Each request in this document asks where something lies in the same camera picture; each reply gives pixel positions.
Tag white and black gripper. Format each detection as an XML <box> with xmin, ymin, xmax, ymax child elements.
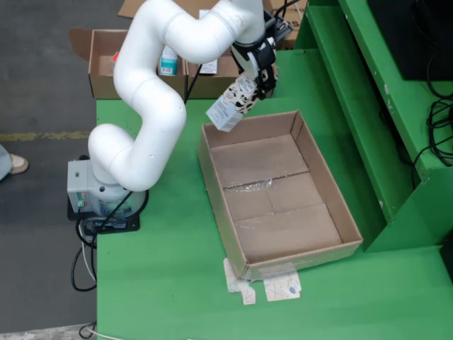
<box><xmin>231</xmin><ymin>35</ymin><xmax>279</xmax><ymax>102</ymax></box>

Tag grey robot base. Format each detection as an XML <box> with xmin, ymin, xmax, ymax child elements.
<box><xmin>67</xmin><ymin>159</ymin><xmax>149</xmax><ymax>217</ymax></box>

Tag blue jeans leg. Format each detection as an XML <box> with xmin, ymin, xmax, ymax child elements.
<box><xmin>0</xmin><ymin>143</ymin><xmax>13</xmax><ymax>183</ymax></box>

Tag black box-shaped object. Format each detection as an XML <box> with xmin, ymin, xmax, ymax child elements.
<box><xmin>438</xmin><ymin>233</ymin><xmax>453</xmax><ymax>288</ymax></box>

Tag green metal shelf rack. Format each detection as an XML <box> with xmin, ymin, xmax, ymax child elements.
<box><xmin>293</xmin><ymin>0</ymin><xmax>453</xmax><ymax>253</ymax></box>

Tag tall white product box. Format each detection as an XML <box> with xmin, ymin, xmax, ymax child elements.
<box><xmin>197</xmin><ymin>9</ymin><xmax>219</xmax><ymax>76</ymax></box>

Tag open brown cardboard box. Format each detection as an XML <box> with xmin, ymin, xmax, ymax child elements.
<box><xmin>183</xmin><ymin>52</ymin><xmax>278</xmax><ymax>99</ymax></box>

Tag white bottle with teal label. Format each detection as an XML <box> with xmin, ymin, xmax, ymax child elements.
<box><xmin>157</xmin><ymin>47</ymin><xmax>180</xmax><ymax>77</ymax></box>

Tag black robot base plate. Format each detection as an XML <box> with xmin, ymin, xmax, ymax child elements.
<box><xmin>67</xmin><ymin>196</ymin><xmax>142</xmax><ymax>234</ymax></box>

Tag black cable bundle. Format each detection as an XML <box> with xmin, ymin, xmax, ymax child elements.
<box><xmin>410</xmin><ymin>45</ymin><xmax>453</xmax><ymax>185</ymax></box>

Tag black monitor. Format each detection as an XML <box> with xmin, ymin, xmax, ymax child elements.
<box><xmin>367</xmin><ymin>0</ymin><xmax>453</xmax><ymax>81</ymax></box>

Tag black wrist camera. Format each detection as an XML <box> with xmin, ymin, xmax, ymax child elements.
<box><xmin>263</xmin><ymin>10</ymin><xmax>294</xmax><ymax>42</ymax></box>

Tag large shallow cardboard tray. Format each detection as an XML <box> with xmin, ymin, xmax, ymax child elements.
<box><xmin>197</xmin><ymin>109</ymin><xmax>365</xmax><ymax>281</ymax></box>

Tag flattened printed carton piece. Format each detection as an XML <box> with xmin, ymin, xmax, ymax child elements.
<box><xmin>263</xmin><ymin>273</ymin><xmax>303</xmax><ymax>302</ymax></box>
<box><xmin>222</xmin><ymin>256</ymin><xmax>257</xmax><ymax>306</ymax></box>

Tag printed cardboard shipping box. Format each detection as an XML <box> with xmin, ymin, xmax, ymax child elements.
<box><xmin>272</xmin><ymin>6</ymin><xmax>307</xmax><ymax>50</ymax></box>

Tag black power cable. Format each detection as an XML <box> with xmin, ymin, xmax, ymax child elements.
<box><xmin>71</xmin><ymin>212</ymin><xmax>99</xmax><ymax>339</ymax></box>

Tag beige shoe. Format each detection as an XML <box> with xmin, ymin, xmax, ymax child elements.
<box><xmin>8</xmin><ymin>154</ymin><xmax>30</xmax><ymax>175</ymax></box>

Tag white thin cable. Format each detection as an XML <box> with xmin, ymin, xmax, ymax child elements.
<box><xmin>78</xmin><ymin>225</ymin><xmax>117</xmax><ymax>340</ymax></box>

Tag long black camera cable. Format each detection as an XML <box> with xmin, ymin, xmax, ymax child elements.
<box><xmin>79</xmin><ymin>0</ymin><xmax>302</xmax><ymax>234</ymax></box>

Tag cardboard box with side flap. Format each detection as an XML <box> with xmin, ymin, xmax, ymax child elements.
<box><xmin>68</xmin><ymin>28</ymin><xmax>188</xmax><ymax>100</ymax></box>

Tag cow print hand cream box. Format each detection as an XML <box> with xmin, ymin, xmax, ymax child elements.
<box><xmin>205</xmin><ymin>74</ymin><xmax>261</xmax><ymax>134</ymax></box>

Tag flat cardboard sheet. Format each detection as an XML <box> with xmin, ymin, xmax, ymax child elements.
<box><xmin>117</xmin><ymin>0</ymin><xmax>146</xmax><ymax>19</ymax></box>

